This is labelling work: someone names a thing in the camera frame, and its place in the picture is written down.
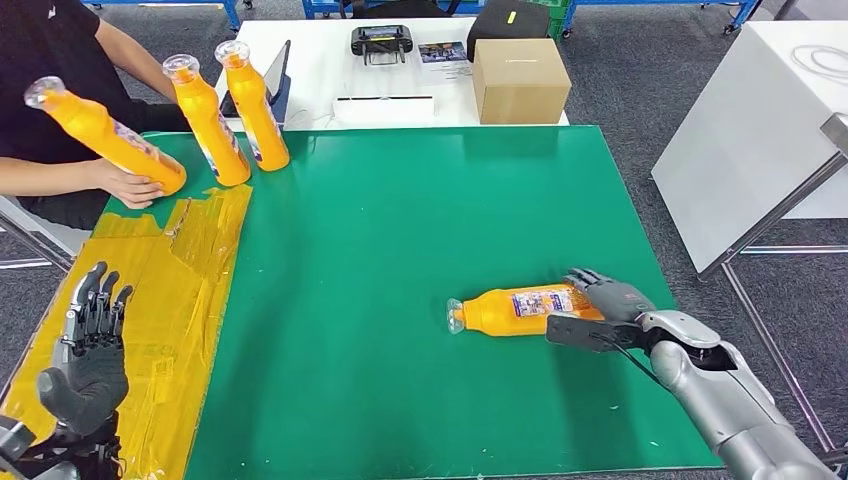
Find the person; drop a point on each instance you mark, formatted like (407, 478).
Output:
(40, 46)

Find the steel table frame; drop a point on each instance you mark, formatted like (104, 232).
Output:
(775, 212)

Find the black phone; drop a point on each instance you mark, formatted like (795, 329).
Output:
(228, 106)

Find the short blue metal rack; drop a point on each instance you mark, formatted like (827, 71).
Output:
(230, 12)

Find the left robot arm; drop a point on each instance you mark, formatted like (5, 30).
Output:
(79, 457)

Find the person's left forearm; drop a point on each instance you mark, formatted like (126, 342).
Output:
(136, 60)

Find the tablet in blue case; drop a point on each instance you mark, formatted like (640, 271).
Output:
(279, 73)

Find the yellow taped sheet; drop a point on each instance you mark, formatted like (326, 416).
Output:
(166, 318)

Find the printed leaflet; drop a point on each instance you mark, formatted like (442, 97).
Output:
(444, 53)

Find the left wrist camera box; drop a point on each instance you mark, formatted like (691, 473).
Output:
(13, 440)

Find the white desk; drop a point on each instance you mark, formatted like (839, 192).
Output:
(324, 66)

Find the long white box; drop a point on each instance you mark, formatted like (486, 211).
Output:
(383, 111)

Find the person's right hand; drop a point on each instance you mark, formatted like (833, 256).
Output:
(126, 189)

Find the white tilted table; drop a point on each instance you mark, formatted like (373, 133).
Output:
(742, 132)

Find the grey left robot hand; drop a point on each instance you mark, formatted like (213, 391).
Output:
(93, 378)

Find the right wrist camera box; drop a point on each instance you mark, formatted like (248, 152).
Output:
(576, 334)

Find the black bag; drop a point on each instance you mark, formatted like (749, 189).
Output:
(507, 25)

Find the black remote controller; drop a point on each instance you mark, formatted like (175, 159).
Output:
(381, 38)

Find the person's right forearm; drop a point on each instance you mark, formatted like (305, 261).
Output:
(46, 175)

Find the long blue metal rack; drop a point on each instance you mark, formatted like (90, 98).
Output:
(662, 2)

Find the orange detergent bottle clear cap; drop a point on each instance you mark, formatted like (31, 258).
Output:
(262, 122)
(503, 314)
(212, 136)
(99, 136)

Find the brown cardboard box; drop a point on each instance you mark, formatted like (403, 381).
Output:
(522, 83)

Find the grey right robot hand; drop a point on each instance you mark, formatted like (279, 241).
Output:
(619, 301)

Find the white chair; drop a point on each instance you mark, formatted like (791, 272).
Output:
(40, 235)

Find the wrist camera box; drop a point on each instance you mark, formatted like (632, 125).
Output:
(576, 334)
(13, 440)

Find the green plastic crate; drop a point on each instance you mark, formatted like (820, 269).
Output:
(558, 28)

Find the green work table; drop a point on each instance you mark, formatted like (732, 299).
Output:
(397, 225)

